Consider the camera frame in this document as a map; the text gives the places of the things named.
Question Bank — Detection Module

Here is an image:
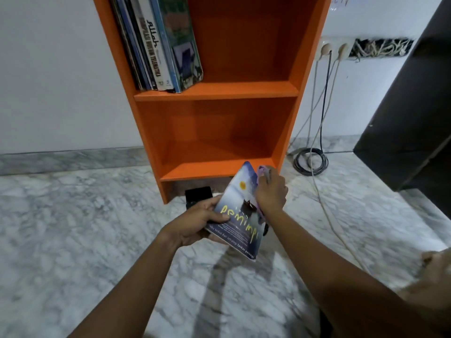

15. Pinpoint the white cover book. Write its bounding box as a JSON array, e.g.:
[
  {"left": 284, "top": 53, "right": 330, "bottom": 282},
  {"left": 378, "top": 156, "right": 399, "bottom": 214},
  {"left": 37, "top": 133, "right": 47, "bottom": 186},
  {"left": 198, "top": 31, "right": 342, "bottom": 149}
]
[{"left": 135, "top": 0, "right": 175, "bottom": 91}]

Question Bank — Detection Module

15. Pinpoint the white wall socket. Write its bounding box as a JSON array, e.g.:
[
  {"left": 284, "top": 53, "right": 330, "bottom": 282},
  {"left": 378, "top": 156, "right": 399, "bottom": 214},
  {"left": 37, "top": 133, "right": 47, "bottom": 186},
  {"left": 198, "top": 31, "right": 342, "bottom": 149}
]
[{"left": 315, "top": 37, "right": 355, "bottom": 62}]

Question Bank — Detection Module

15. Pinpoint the person's left forearm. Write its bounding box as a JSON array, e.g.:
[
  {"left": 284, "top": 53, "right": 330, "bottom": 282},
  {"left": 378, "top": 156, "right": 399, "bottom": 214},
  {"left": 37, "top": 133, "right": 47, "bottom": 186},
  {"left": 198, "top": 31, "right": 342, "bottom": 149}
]
[{"left": 69, "top": 232, "right": 179, "bottom": 338}]

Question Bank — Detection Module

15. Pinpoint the person's left hand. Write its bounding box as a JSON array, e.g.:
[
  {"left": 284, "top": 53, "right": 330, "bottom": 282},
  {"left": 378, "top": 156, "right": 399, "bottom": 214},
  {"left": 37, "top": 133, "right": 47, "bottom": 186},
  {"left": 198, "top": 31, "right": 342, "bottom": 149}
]
[{"left": 160, "top": 195, "right": 232, "bottom": 249}]

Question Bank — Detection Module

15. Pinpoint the person's right hand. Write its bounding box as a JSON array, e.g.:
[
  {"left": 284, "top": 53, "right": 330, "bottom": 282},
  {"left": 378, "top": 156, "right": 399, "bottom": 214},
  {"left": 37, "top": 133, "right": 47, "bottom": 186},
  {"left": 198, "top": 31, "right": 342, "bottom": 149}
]
[{"left": 254, "top": 166, "right": 289, "bottom": 217}]

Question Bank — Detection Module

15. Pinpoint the dark worn comic magazine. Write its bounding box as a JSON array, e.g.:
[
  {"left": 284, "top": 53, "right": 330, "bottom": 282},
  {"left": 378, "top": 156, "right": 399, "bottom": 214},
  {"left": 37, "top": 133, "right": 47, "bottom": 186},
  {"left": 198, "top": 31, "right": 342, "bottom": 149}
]
[{"left": 107, "top": 0, "right": 143, "bottom": 91}]

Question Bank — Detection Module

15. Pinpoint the black display stand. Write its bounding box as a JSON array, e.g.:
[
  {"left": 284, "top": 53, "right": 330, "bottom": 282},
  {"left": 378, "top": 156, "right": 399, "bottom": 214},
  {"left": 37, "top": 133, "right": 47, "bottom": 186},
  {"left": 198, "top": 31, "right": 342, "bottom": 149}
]
[{"left": 185, "top": 186, "right": 214, "bottom": 210}]

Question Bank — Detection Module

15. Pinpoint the purple cleaning cloth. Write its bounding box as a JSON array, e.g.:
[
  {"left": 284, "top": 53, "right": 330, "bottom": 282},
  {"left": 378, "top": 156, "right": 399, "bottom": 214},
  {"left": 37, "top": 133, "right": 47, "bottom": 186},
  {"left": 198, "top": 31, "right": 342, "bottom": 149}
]
[{"left": 255, "top": 165, "right": 272, "bottom": 237}]

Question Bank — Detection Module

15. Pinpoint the dark blue boat cover book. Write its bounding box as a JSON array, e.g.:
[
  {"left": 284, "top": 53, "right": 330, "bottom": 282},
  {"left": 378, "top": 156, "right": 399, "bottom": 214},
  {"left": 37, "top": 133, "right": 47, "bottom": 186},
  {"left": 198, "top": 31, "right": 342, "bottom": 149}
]
[{"left": 205, "top": 161, "right": 268, "bottom": 261}]

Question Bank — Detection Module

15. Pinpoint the coiled black cable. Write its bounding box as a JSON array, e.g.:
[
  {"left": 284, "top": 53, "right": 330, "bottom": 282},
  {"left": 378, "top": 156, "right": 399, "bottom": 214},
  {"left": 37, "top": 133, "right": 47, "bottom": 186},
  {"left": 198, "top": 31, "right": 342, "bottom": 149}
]
[
  {"left": 292, "top": 52, "right": 334, "bottom": 177},
  {"left": 287, "top": 54, "right": 371, "bottom": 275}
]

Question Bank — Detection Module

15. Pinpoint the person's right forearm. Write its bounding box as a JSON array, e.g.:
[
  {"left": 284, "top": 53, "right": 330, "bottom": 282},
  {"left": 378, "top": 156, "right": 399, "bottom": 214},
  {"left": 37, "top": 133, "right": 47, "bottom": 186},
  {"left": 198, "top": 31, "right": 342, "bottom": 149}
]
[{"left": 267, "top": 211, "right": 444, "bottom": 338}]

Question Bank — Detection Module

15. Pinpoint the orange wooden bookshelf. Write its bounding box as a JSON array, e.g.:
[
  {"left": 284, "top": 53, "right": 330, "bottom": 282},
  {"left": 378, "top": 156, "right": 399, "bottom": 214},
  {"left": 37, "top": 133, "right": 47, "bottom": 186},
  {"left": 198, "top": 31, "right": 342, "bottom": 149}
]
[{"left": 92, "top": 0, "right": 333, "bottom": 205}]

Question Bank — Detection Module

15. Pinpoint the dark brown cabinet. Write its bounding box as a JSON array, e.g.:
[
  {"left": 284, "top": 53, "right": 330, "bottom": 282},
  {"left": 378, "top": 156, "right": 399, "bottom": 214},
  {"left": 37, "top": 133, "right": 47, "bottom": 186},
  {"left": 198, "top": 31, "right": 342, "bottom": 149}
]
[{"left": 353, "top": 0, "right": 451, "bottom": 221}]

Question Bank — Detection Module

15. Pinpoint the small green cover book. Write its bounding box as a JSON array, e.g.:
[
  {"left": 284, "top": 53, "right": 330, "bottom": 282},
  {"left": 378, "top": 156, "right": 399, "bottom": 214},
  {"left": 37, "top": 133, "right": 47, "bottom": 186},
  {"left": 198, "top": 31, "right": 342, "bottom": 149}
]
[{"left": 149, "top": 0, "right": 204, "bottom": 94}]

